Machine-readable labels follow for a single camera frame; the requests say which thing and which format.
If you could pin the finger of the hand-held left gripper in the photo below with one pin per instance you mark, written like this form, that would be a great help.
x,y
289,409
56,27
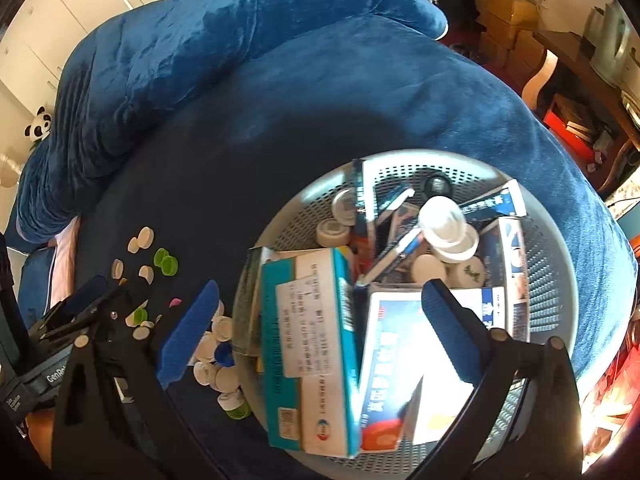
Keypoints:
x,y
85,292
115,305

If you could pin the wooden desk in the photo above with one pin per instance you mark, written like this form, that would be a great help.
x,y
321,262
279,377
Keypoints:
x,y
575,60

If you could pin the blue tube carton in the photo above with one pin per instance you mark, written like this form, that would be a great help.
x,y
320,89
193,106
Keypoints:
x,y
500,202

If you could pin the white wardrobe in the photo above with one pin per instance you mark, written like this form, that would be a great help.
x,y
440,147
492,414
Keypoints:
x,y
75,20

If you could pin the dark blue edged box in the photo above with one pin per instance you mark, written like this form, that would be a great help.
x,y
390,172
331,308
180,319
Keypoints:
x,y
369,195

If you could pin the wide white jar lid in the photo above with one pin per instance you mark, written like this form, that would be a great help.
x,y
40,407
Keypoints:
x,y
467,250

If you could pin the blue silver ointment tube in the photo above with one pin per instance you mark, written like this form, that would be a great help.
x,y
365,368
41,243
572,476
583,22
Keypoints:
x,y
400,250

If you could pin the large white jar lid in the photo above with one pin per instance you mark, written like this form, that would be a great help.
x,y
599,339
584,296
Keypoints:
x,y
442,220

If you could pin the grey perforated plastic basket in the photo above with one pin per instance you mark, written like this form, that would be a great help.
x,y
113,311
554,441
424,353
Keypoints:
x,y
545,280

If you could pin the panda plush toy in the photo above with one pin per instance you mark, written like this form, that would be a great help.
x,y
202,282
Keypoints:
x,y
40,125

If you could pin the grey ribbed cap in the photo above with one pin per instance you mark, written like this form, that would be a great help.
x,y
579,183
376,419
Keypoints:
x,y
332,232
345,207

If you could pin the white electric kettle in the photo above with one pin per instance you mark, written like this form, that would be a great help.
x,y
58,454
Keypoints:
x,y
612,40

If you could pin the white lid green print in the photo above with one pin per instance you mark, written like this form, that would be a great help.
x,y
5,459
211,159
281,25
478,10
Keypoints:
x,y
467,274

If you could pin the stack of cardboard boxes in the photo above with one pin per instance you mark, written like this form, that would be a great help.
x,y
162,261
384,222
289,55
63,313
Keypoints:
x,y
510,15

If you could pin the red storage crate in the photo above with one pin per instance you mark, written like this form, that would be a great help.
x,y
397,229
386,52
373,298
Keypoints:
x,y
570,122

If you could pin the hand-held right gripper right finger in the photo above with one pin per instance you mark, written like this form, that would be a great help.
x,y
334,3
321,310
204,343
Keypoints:
x,y
450,335

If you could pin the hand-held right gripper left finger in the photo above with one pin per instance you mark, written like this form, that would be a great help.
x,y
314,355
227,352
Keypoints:
x,y
190,335

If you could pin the white box blue orange print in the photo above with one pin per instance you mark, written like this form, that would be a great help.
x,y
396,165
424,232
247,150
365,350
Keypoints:
x,y
400,340

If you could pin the black round cap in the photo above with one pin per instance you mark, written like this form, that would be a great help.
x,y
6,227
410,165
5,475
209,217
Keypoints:
x,y
436,185

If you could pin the teal medicine box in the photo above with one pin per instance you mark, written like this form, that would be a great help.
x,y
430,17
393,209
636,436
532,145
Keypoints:
x,y
310,360

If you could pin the green bottle cap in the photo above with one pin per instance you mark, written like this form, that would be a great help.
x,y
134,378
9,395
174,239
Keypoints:
x,y
171,266
239,411
160,255
141,315

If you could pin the blue pillow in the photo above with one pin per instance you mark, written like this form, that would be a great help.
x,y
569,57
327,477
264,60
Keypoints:
x,y
35,280

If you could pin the plain white lid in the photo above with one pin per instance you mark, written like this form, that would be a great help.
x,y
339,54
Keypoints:
x,y
428,270

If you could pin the grey green box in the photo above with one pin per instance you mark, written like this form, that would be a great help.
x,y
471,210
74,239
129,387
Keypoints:
x,y
247,300

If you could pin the white bottle caps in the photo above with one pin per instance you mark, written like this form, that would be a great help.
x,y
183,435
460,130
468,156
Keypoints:
x,y
207,372

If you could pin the blue white medicine box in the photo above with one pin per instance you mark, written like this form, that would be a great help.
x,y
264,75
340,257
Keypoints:
x,y
512,260

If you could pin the pink bed sheet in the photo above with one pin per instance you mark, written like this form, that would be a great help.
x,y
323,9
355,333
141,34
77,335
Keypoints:
x,y
65,260

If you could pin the blue plush duvet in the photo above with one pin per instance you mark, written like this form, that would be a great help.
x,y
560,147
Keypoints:
x,y
225,35

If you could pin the dark blue bed cover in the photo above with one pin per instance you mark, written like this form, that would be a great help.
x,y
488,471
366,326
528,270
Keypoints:
x,y
250,160

